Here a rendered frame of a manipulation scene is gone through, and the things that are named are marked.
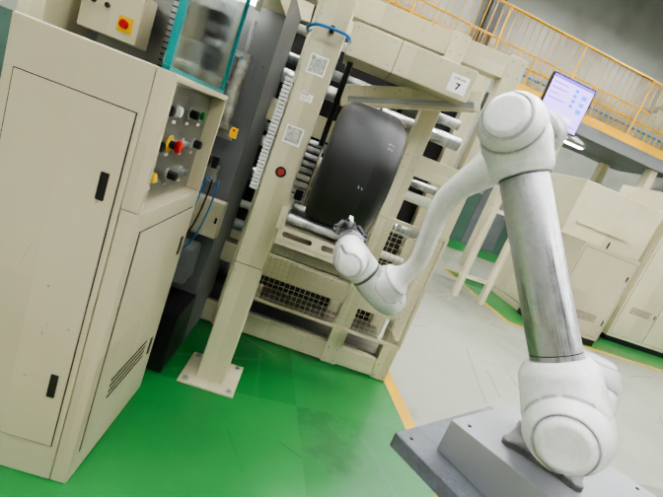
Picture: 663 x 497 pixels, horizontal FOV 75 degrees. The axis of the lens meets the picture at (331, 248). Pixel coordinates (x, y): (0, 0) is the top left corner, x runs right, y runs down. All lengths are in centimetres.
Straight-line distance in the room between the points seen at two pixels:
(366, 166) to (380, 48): 68
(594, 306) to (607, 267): 53
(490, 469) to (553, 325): 38
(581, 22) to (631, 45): 160
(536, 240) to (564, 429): 35
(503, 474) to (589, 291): 537
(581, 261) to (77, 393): 559
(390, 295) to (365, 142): 65
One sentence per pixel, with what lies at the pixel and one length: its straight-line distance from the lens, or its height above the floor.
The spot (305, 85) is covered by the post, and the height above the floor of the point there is 142.
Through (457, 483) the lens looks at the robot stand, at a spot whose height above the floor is 65.
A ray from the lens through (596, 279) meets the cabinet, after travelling 638.
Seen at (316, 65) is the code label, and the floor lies 151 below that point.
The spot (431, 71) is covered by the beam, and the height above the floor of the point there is 171.
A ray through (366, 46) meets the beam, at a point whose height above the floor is 170.
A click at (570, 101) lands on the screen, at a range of 594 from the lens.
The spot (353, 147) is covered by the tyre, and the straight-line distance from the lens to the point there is 167.
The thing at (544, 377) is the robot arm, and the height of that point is 99.
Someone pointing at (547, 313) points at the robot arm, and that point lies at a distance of 94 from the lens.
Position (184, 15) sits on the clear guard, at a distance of 120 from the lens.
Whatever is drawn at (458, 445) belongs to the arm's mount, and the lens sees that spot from 117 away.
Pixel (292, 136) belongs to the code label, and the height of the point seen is 121.
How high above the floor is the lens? 125
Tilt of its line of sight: 13 degrees down
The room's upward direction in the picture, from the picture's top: 21 degrees clockwise
